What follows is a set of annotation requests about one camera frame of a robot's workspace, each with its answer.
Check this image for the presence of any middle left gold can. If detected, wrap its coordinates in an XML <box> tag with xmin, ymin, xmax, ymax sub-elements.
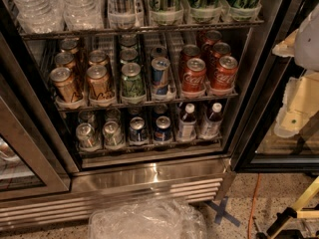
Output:
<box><xmin>54</xmin><ymin>52</ymin><xmax>79</xmax><ymax>74</ymax></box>

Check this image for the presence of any left blue pepsi can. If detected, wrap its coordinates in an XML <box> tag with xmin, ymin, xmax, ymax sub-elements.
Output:
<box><xmin>129</xmin><ymin>117</ymin><xmax>148</xmax><ymax>142</ymax></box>

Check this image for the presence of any front left red cola can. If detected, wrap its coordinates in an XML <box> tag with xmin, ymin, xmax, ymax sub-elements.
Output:
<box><xmin>181</xmin><ymin>58</ymin><xmax>206</xmax><ymax>93</ymax></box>

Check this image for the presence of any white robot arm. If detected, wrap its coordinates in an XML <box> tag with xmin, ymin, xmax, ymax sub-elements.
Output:
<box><xmin>272</xmin><ymin>4</ymin><xmax>319</xmax><ymax>138</ymax></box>

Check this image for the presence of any rear left gold can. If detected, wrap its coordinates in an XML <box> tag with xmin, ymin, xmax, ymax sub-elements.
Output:
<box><xmin>60</xmin><ymin>39</ymin><xmax>79</xmax><ymax>54</ymax></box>

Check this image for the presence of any glass fridge door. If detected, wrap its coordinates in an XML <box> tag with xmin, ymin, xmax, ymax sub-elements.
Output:
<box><xmin>229</xmin><ymin>0</ymin><xmax>318</xmax><ymax>172</ymax></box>
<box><xmin>0</xmin><ymin>76</ymin><xmax>71</xmax><ymax>201</ymax></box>

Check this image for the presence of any rear left silver can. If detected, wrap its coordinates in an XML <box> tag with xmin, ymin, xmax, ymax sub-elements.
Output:
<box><xmin>78</xmin><ymin>111</ymin><xmax>97</xmax><ymax>127</ymax></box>

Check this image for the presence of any plaid tall can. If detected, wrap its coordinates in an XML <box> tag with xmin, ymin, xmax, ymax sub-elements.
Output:
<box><xmin>108</xmin><ymin>0</ymin><xmax>136</xmax><ymax>30</ymax></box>

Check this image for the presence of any silver can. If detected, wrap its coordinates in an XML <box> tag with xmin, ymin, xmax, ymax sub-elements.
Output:
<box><xmin>103</xmin><ymin>120</ymin><xmax>123</xmax><ymax>146</ymax></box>
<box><xmin>78</xmin><ymin>111</ymin><xmax>97</xmax><ymax>127</ymax></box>
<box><xmin>76</xmin><ymin>122</ymin><xmax>99</xmax><ymax>148</ymax></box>
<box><xmin>105</xmin><ymin>109</ymin><xmax>121</xmax><ymax>122</ymax></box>

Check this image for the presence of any left glass fridge door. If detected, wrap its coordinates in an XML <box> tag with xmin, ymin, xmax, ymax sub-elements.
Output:
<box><xmin>0</xmin><ymin>76</ymin><xmax>71</xmax><ymax>201</ymax></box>

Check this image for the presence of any middle wire shelf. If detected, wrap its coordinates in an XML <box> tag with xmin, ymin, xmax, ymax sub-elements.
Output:
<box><xmin>55</xmin><ymin>91</ymin><xmax>238</xmax><ymax>113</ymax></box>

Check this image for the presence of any front blue energy can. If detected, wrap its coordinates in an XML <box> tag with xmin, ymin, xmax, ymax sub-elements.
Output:
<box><xmin>152</xmin><ymin>57</ymin><xmax>170</xmax><ymax>95</ymax></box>

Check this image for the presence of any blue tape cross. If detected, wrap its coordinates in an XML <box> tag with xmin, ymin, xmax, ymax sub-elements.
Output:
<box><xmin>205</xmin><ymin>196</ymin><xmax>240</xmax><ymax>227</ymax></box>

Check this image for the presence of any right glass fridge door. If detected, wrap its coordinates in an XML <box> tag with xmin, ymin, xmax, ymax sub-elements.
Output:
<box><xmin>229</xmin><ymin>0</ymin><xmax>318</xmax><ymax>172</ymax></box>

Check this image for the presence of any yellow black stand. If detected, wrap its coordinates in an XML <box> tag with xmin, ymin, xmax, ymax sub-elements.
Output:
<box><xmin>256</xmin><ymin>177</ymin><xmax>319</xmax><ymax>239</ymax></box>

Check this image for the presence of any upper wire shelf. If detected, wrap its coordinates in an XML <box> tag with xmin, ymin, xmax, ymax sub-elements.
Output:
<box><xmin>18</xmin><ymin>19</ymin><xmax>264</xmax><ymax>40</ymax></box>

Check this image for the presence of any wire shelf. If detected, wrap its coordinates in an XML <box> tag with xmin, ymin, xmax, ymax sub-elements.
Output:
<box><xmin>18</xmin><ymin>19</ymin><xmax>264</xmax><ymax>40</ymax></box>
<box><xmin>55</xmin><ymin>91</ymin><xmax>238</xmax><ymax>113</ymax></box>
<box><xmin>80</xmin><ymin>135</ymin><xmax>221</xmax><ymax>156</ymax></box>

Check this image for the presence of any rear left red cola can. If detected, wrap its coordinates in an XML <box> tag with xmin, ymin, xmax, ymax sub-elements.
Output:
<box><xmin>178</xmin><ymin>44</ymin><xmax>201</xmax><ymax>80</ymax></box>

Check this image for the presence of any front right red cola can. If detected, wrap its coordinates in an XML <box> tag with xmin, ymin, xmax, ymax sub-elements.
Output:
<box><xmin>210</xmin><ymin>56</ymin><xmax>238</xmax><ymax>90</ymax></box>

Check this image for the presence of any white-capped bottle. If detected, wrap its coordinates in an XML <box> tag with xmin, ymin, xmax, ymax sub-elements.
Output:
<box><xmin>199</xmin><ymin>103</ymin><xmax>223</xmax><ymax>139</ymax></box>
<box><xmin>178</xmin><ymin>104</ymin><xmax>196</xmax><ymax>139</ymax></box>

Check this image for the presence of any left clear water bottle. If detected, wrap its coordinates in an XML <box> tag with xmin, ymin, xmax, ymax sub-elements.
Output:
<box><xmin>13</xmin><ymin>0</ymin><xmax>64</xmax><ymax>34</ymax></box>

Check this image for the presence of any clear water bottle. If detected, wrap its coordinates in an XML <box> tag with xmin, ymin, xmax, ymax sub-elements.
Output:
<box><xmin>63</xmin><ymin>0</ymin><xmax>104</xmax><ymax>31</ymax></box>
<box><xmin>13</xmin><ymin>0</ymin><xmax>64</xmax><ymax>34</ymax></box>

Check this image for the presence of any right white-capped bottle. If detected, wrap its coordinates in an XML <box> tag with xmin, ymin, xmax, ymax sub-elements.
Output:
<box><xmin>199</xmin><ymin>103</ymin><xmax>223</xmax><ymax>139</ymax></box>

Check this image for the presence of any red cola can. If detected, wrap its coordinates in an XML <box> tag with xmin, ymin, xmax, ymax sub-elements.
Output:
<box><xmin>208</xmin><ymin>42</ymin><xmax>231</xmax><ymax>70</ymax></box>
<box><xmin>210</xmin><ymin>56</ymin><xmax>238</xmax><ymax>90</ymax></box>
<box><xmin>181</xmin><ymin>58</ymin><xmax>206</xmax><ymax>93</ymax></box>
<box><xmin>178</xmin><ymin>44</ymin><xmax>201</xmax><ymax>80</ymax></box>
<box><xmin>196</xmin><ymin>30</ymin><xmax>222</xmax><ymax>48</ymax></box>

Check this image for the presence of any front left gold can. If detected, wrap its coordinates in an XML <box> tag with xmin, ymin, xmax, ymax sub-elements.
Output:
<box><xmin>50</xmin><ymin>67</ymin><xmax>83</xmax><ymax>103</ymax></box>

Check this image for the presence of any front left silver can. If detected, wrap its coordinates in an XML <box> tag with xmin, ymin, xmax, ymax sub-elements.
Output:
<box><xmin>76</xmin><ymin>122</ymin><xmax>99</xmax><ymax>148</ymax></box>

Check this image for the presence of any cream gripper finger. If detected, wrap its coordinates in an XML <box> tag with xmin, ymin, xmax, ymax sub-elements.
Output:
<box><xmin>272</xmin><ymin>30</ymin><xmax>298</xmax><ymax>58</ymax></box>
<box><xmin>274</xmin><ymin>71</ymin><xmax>319</xmax><ymax>138</ymax></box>

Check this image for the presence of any left white-capped bottle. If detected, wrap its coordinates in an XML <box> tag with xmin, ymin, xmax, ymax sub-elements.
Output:
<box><xmin>178</xmin><ymin>104</ymin><xmax>196</xmax><ymax>139</ymax></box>

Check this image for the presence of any right blue pepsi can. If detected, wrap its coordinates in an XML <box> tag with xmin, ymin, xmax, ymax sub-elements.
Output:
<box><xmin>154</xmin><ymin>116</ymin><xmax>171</xmax><ymax>141</ymax></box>

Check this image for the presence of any orange cable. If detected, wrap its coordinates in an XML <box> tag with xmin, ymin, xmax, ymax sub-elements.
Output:
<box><xmin>247</xmin><ymin>173</ymin><xmax>262</xmax><ymax>239</ymax></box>

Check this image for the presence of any bottom wire shelf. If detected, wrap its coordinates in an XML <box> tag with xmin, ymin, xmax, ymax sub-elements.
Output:
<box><xmin>80</xmin><ymin>135</ymin><xmax>221</xmax><ymax>156</ymax></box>

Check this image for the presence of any clear plastic bag bin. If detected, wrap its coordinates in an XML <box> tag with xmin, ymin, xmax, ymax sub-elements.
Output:
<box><xmin>88</xmin><ymin>199</ymin><xmax>207</xmax><ymax>239</ymax></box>

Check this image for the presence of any gold can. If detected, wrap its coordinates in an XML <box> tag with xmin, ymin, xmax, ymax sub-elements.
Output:
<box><xmin>50</xmin><ymin>67</ymin><xmax>83</xmax><ymax>103</ymax></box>
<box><xmin>89</xmin><ymin>50</ymin><xmax>111</xmax><ymax>68</ymax></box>
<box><xmin>54</xmin><ymin>52</ymin><xmax>79</xmax><ymax>74</ymax></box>
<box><xmin>86</xmin><ymin>65</ymin><xmax>114</xmax><ymax>101</ymax></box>
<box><xmin>60</xmin><ymin>39</ymin><xmax>79</xmax><ymax>54</ymax></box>

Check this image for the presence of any middle right red cola can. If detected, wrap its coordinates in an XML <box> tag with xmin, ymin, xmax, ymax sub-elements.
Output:
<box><xmin>208</xmin><ymin>42</ymin><xmax>231</xmax><ymax>70</ymax></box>

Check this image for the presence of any blue pepsi can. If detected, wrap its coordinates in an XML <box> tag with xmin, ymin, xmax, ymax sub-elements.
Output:
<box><xmin>129</xmin><ymin>117</ymin><xmax>148</xmax><ymax>142</ymax></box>
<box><xmin>154</xmin><ymin>116</ymin><xmax>171</xmax><ymax>141</ymax></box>

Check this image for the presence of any rear right red cola can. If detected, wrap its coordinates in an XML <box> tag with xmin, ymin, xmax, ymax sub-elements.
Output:
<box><xmin>196</xmin><ymin>30</ymin><xmax>222</xmax><ymax>48</ymax></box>

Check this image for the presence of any stainless fridge bottom grille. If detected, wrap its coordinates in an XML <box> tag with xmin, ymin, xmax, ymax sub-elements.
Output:
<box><xmin>0</xmin><ymin>157</ymin><xmax>235</xmax><ymax>232</ymax></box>

